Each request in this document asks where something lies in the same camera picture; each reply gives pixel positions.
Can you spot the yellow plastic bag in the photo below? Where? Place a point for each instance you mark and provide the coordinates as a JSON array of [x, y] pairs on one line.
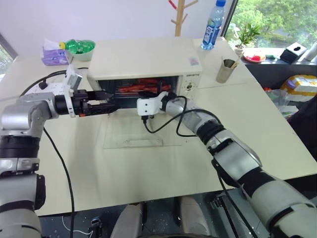
[[301, 85]]

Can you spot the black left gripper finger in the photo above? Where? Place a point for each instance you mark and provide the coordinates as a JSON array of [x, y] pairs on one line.
[[99, 95], [101, 109]]

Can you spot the white power strip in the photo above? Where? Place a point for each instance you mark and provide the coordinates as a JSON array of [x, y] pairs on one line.
[[55, 88]]

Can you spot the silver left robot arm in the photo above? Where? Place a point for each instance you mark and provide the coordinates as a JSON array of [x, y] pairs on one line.
[[22, 119]]

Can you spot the black tissue box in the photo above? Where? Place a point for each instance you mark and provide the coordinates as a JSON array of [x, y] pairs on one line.
[[293, 52]]

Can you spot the grey rounded robot leg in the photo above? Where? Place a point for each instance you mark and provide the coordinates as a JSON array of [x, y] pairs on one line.
[[194, 218], [127, 223]]

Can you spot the blue label water bottle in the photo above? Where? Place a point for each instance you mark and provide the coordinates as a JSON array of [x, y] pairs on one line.
[[213, 27]]

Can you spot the clear plastic bag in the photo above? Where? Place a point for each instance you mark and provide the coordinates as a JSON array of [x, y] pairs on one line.
[[281, 100]]

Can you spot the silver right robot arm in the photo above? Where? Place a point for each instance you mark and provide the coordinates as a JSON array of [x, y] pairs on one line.
[[237, 158]]

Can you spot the small black floor device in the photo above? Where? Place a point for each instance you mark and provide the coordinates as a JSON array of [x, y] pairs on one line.
[[96, 228]]

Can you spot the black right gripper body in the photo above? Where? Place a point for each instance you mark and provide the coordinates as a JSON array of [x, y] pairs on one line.
[[154, 96]]

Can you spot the white bottle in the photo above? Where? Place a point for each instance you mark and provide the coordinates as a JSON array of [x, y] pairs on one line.
[[312, 51]]

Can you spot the crushed green plastic bottle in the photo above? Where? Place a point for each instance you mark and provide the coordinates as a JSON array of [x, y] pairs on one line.
[[79, 45]]

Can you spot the metal cup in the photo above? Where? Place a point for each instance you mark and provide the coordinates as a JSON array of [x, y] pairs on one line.
[[224, 72]]

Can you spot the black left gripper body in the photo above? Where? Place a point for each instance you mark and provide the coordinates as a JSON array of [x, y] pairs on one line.
[[80, 102]]

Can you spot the wooden stick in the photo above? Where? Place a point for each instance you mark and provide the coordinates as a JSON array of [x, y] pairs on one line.
[[237, 61]]

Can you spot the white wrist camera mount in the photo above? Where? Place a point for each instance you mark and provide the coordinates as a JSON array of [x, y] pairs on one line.
[[148, 106], [73, 79]]

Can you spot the pale green bowl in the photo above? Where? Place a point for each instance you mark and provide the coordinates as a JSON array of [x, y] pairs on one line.
[[83, 55]]

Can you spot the plate with red items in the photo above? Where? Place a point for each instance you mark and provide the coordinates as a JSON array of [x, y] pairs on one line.
[[253, 57]]

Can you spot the small potted plant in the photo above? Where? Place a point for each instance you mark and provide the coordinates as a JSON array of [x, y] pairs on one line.
[[244, 37]]

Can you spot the black power plug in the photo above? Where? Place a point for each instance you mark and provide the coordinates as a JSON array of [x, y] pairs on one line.
[[43, 85]]

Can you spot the wooden coat rack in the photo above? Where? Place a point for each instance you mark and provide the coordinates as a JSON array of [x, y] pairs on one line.
[[181, 17]]

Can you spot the glass toaster oven door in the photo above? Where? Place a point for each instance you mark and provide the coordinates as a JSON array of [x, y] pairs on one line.
[[141, 134]]

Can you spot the dark chair back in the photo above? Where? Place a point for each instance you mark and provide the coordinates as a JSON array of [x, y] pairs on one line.
[[305, 129]]

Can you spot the black metal frame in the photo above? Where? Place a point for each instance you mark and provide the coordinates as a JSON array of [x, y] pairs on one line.
[[223, 213]]

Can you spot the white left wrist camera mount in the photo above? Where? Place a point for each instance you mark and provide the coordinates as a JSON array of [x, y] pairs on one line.
[[73, 79]]

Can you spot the cream toaster oven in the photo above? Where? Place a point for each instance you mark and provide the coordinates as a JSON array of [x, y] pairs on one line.
[[143, 57]]

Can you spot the purple tissue pack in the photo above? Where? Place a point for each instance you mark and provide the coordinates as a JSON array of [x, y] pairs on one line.
[[53, 55]]

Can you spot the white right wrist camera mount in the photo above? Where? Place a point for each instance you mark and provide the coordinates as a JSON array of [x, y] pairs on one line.
[[148, 106]]

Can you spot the metal sausage tray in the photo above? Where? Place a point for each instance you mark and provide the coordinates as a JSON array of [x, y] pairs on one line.
[[138, 93]]

